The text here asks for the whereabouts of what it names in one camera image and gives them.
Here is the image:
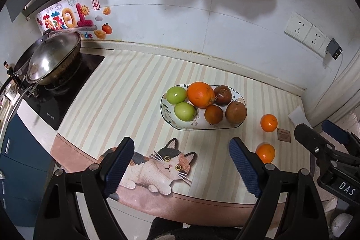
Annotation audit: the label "bright orange tangerine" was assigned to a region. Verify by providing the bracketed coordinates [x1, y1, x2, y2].
[260, 114, 278, 132]

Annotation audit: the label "striped cat table mat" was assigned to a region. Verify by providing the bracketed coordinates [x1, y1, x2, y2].
[51, 51, 311, 226]

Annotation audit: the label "larger green apple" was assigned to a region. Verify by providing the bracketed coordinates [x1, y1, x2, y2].
[166, 86, 187, 105]

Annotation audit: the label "large orange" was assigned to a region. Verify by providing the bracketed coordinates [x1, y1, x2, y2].
[187, 82, 215, 109]

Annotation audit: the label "blue cabinet drawers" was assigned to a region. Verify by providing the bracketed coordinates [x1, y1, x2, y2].
[1, 116, 55, 227]

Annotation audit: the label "black induction cooktop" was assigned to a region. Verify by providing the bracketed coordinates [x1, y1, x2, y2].
[24, 53, 104, 130]

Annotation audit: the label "large red apple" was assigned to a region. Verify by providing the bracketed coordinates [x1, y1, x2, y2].
[214, 85, 232, 106]

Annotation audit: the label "white folded paper towel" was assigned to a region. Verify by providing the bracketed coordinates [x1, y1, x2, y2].
[288, 105, 312, 128]

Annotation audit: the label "shaded orange tangerine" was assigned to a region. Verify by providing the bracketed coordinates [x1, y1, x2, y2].
[256, 143, 276, 164]

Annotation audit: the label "white wall socket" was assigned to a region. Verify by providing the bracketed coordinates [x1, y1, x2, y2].
[284, 12, 330, 58]

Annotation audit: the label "dark orange tangerine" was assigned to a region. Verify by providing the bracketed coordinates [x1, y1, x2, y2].
[204, 105, 223, 125]

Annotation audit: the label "steel wok with lid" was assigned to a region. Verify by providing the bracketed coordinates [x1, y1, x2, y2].
[13, 30, 82, 85]

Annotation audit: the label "smaller green apple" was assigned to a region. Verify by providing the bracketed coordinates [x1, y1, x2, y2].
[174, 102, 196, 122]

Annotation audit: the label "colourful wall stickers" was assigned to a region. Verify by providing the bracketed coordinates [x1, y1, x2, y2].
[35, 0, 113, 40]

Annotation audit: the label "yellowish red apple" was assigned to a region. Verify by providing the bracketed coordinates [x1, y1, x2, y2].
[225, 101, 247, 124]

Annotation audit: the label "black plugged charger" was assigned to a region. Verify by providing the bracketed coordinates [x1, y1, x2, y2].
[326, 38, 342, 60]

